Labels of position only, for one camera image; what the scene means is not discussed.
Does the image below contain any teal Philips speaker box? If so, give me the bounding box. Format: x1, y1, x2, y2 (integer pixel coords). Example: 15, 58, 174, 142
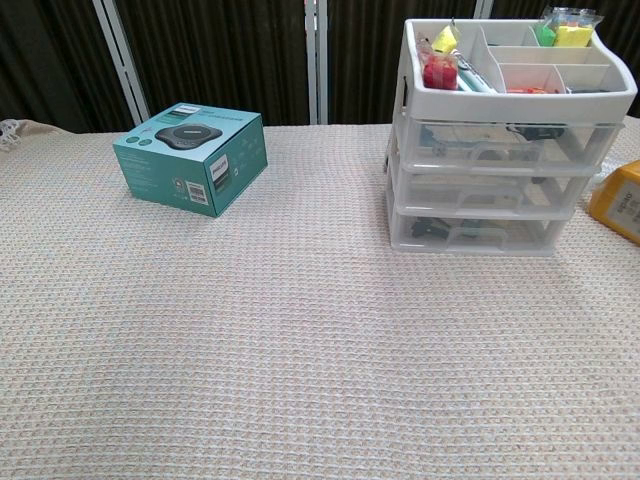
112, 102, 269, 219

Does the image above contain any red packaged snack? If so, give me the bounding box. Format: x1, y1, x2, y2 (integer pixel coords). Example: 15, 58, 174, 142
422, 49, 460, 92

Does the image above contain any green pen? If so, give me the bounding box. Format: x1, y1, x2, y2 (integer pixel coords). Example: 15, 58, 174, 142
457, 64, 496, 95

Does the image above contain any yellow block pack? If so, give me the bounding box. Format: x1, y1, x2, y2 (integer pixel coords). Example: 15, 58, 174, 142
552, 14, 599, 49

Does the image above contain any black staple remover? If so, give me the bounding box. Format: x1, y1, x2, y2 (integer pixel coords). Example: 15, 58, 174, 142
409, 220, 446, 241

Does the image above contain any dark folding screen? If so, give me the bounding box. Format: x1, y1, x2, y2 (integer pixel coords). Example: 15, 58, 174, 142
0, 0, 640, 134

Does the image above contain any beige woven tablecloth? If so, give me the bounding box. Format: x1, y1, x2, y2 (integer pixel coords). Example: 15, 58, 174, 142
0, 119, 640, 480

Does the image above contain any clear top drawer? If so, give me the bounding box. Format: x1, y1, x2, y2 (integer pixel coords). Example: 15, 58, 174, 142
399, 117, 624, 169

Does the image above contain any yellow sticky note pack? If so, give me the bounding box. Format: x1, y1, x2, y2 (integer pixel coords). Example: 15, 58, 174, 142
430, 25, 460, 54

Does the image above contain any clear drawer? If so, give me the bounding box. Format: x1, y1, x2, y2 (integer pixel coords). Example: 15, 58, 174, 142
399, 117, 624, 169
392, 207, 574, 257
399, 167, 604, 214

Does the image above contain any black oblong gadget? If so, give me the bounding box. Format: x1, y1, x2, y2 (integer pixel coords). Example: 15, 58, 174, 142
507, 123, 564, 141

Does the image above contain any clear bottom drawer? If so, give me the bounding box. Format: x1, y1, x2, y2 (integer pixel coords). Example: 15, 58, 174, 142
392, 207, 574, 257

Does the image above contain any white plastic drawer organizer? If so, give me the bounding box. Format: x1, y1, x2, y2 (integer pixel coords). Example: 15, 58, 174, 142
383, 18, 637, 257

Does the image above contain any yellow corgi tissue box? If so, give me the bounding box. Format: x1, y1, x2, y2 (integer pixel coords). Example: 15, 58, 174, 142
587, 160, 640, 240

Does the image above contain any clear middle drawer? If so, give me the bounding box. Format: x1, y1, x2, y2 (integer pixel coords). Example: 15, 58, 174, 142
399, 167, 604, 214

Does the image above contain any green block pack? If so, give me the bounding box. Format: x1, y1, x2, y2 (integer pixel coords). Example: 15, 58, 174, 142
532, 19, 559, 47

